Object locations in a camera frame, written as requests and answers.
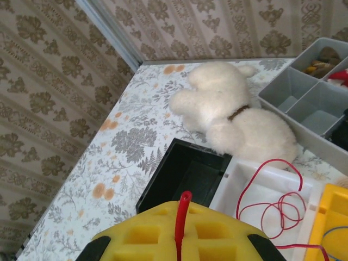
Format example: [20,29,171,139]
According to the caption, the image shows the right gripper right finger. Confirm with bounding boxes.
[183,202,288,261]

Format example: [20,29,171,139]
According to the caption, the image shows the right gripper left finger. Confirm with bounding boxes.
[78,200,182,261]

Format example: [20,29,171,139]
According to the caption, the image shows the thin red cable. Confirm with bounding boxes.
[173,159,331,261]

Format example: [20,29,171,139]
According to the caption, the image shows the thin blue cable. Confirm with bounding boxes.
[322,225,348,261]

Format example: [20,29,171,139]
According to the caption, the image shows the black storage bin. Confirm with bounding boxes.
[135,138,233,215]

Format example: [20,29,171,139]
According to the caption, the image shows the white storage bin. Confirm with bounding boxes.
[209,159,324,261]

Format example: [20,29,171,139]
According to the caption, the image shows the yellow storage bin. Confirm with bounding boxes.
[304,183,348,261]

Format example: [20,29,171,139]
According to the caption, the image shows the white plush toy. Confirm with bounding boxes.
[168,61,299,171]

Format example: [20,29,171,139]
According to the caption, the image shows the grey compartment organizer tray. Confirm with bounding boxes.
[257,37,348,161]

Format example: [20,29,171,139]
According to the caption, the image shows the red and white item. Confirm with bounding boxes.
[327,68,348,88]

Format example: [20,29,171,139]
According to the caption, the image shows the brown small items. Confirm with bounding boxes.
[303,46,342,77]

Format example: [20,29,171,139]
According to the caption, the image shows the aluminium table side rail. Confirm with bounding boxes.
[15,214,44,259]

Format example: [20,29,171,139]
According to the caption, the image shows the aluminium frame post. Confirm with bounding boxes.
[75,0,144,72]

